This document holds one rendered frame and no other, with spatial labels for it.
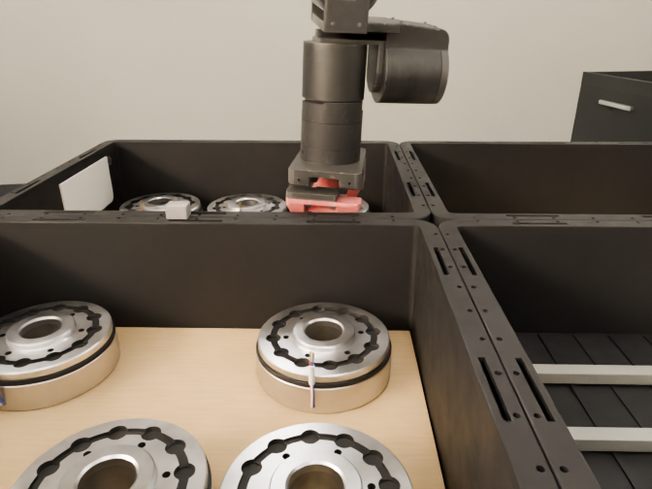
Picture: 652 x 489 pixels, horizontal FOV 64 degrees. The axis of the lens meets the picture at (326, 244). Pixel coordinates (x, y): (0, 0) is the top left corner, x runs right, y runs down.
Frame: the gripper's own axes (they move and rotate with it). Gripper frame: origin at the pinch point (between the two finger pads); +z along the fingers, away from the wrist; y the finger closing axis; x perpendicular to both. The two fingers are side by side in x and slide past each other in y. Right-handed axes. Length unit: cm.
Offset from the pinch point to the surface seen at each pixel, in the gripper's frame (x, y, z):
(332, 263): -1.5, -9.5, -2.5
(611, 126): -82, 138, 9
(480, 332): -10.8, -24.5, -6.3
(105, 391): 14.2, -19.8, 4.7
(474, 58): -64, 329, 1
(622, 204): -38.9, 23.9, 0.6
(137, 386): 12.1, -19.0, 4.6
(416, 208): -8.3, -4.7, -6.3
